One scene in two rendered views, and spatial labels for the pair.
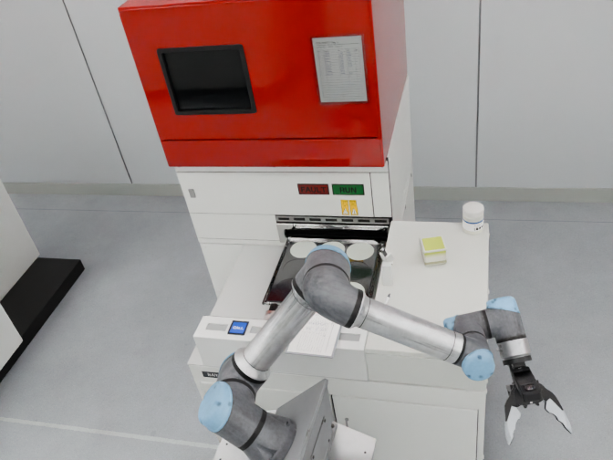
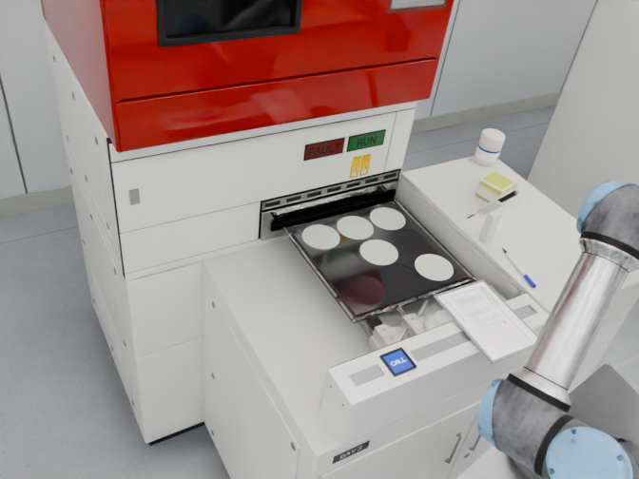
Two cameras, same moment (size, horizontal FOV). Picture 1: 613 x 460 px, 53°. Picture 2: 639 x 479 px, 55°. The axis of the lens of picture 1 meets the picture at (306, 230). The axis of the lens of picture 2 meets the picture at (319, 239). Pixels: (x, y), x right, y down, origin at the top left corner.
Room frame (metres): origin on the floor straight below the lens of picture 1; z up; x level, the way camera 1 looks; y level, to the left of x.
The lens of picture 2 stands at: (1.09, 1.05, 1.94)
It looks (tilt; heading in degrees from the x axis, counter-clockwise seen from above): 40 degrees down; 306
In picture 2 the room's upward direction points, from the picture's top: 8 degrees clockwise
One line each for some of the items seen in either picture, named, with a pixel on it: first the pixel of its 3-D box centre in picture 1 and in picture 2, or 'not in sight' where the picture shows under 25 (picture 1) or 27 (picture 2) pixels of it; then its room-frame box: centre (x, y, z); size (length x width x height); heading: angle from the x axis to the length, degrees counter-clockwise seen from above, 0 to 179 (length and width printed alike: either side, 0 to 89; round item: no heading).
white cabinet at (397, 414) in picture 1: (356, 382); (389, 386); (1.56, -0.08, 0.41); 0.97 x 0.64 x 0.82; 70
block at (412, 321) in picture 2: not in sight; (417, 330); (1.46, 0.10, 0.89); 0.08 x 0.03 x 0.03; 160
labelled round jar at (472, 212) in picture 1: (472, 218); (489, 147); (1.68, -0.58, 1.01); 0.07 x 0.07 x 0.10
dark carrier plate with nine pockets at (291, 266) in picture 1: (325, 269); (377, 252); (1.69, -0.04, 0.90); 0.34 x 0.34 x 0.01; 70
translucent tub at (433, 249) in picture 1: (433, 251); (494, 189); (1.56, -0.40, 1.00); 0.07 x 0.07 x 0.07; 85
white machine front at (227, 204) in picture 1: (284, 204); (276, 182); (1.96, 0.06, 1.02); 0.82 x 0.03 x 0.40; 70
